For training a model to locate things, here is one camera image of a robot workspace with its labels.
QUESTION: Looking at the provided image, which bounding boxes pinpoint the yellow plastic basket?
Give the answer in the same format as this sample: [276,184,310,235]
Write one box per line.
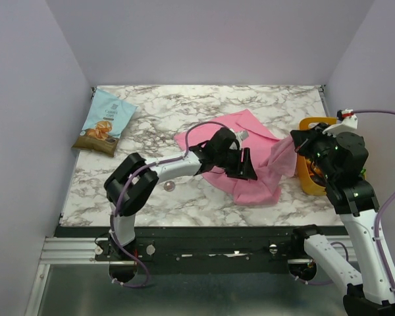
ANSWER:
[296,117,366,197]

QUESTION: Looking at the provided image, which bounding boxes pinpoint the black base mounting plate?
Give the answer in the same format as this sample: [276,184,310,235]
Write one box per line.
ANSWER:
[54,226,316,280]

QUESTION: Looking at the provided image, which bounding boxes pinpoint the pink t-shirt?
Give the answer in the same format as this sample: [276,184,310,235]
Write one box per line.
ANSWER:
[173,108,299,207]

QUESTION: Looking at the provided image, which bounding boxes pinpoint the aluminium frame rail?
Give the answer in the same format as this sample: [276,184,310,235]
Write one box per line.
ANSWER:
[39,236,357,265]

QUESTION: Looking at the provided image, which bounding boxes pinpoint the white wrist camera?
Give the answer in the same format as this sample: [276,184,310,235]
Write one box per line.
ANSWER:
[323,109,358,137]
[230,129,249,149]

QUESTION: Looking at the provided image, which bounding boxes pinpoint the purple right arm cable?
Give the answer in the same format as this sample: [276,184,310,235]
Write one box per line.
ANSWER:
[294,109,395,307]

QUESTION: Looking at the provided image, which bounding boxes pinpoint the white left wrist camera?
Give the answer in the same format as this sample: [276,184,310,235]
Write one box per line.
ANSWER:
[230,129,249,149]

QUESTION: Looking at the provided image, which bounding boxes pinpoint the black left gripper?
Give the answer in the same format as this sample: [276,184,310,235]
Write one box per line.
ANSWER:
[214,146,257,180]

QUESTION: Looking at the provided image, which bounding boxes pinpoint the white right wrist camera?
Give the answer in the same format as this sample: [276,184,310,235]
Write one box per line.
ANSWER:
[323,109,358,137]

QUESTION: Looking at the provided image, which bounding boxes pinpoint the blue chips bag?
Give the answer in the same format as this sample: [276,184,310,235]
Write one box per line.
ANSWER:
[72,88,138,157]

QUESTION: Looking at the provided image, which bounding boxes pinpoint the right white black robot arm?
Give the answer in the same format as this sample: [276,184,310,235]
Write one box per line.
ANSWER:
[289,123,395,315]

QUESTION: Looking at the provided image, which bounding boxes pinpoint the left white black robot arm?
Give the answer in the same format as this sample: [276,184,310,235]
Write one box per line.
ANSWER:
[104,124,257,260]

